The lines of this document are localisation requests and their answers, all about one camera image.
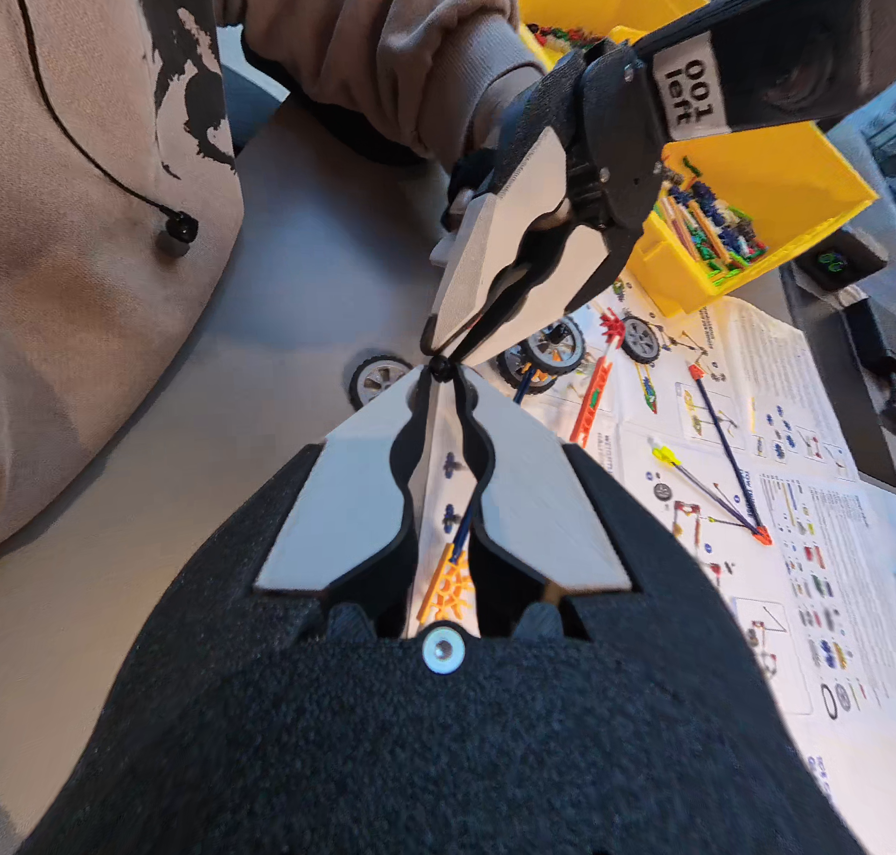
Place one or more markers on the pile of colourful rods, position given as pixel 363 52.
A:
pixel 707 225

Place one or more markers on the black device with green display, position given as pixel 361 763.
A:
pixel 847 257

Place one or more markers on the small black connector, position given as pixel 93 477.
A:
pixel 440 368

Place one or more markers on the colourful construction toy model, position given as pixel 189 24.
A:
pixel 591 386

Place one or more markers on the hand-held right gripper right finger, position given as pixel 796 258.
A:
pixel 546 519

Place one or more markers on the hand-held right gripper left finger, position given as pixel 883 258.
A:
pixel 336 519

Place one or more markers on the blue rod V-shaped assembly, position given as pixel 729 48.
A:
pixel 721 449

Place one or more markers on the person's left hand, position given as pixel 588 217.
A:
pixel 451 218

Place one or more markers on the grey desk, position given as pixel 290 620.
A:
pixel 280 281

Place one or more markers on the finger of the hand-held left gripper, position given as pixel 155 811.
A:
pixel 504 225
pixel 553 281

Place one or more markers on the printed instruction sheet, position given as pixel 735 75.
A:
pixel 784 519

